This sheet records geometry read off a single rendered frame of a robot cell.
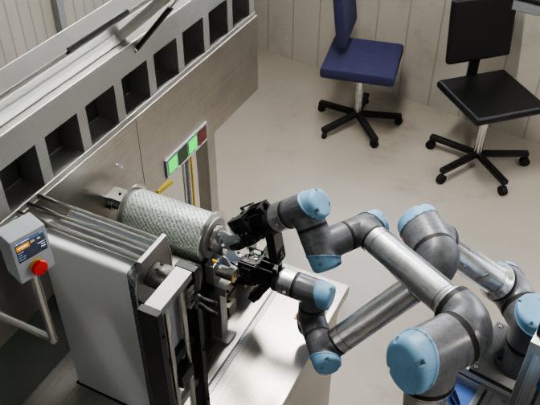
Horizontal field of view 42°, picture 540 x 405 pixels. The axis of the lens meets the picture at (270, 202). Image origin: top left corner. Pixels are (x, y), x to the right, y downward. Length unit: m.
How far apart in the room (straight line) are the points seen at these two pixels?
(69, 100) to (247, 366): 0.87
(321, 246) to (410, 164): 2.70
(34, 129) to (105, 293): 0.41
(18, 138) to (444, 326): 1.00
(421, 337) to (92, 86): 1.00
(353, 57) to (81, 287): 2.95
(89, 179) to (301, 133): 2.72
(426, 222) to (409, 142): 2.66
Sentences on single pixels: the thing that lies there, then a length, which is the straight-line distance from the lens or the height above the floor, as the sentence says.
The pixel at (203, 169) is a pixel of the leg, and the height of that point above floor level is 0.78.
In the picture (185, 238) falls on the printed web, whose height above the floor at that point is 1.27.
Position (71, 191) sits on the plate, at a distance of 1.86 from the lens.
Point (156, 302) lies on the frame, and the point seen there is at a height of 1.44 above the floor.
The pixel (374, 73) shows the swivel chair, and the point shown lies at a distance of 4.17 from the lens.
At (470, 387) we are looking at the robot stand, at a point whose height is 0.68.
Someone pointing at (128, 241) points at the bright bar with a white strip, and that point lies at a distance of 1.58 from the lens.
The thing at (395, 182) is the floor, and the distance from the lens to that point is 4.15.
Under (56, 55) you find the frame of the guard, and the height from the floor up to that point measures 2.01.
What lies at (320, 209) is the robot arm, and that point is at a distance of 1.62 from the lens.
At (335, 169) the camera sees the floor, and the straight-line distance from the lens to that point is 4.19.
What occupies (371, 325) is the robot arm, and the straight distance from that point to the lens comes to 1.83.
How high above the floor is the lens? 2.51
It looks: 40 degrees down
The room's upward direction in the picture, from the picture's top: straight up
